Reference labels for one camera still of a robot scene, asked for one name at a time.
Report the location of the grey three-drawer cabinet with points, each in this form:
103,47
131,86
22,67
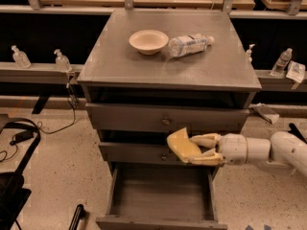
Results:
115,73

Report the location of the black stand leg right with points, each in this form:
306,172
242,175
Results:
295,131

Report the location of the black power adapter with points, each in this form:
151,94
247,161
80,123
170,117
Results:
21,137

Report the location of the sanitizer pump bottle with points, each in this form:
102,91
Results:
249,52
62,61

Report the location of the grey middle drawer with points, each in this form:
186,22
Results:
139,153

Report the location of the brass drawer knob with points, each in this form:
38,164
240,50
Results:
163,157
165,121

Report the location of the brass top drawer knob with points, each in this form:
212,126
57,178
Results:
165,121

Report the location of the grey top drawer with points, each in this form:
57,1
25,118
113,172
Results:
148,118

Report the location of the grey open bottom drawer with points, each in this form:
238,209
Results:
160,197

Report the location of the far left sanitizer bottle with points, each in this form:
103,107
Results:
20,58

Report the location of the black chair left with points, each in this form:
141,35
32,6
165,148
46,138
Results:
13,195

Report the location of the right sanitizer pump bottle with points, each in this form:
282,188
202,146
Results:
249,52

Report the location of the brass middle drawer knob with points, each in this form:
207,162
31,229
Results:
163,157

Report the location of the grey box on floor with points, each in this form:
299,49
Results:
265,112

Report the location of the white paper bowl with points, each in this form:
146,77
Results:
148,42

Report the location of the clear plastic water bottle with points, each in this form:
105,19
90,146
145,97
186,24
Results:
189,44

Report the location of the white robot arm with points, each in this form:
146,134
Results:
282,154

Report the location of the black tube bottom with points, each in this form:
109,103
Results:
78,215

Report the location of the white plastic packet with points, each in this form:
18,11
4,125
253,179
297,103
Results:
296,71

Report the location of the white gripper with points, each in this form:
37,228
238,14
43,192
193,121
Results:
232,148

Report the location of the yellow sponge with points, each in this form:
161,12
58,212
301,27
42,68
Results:
181,146

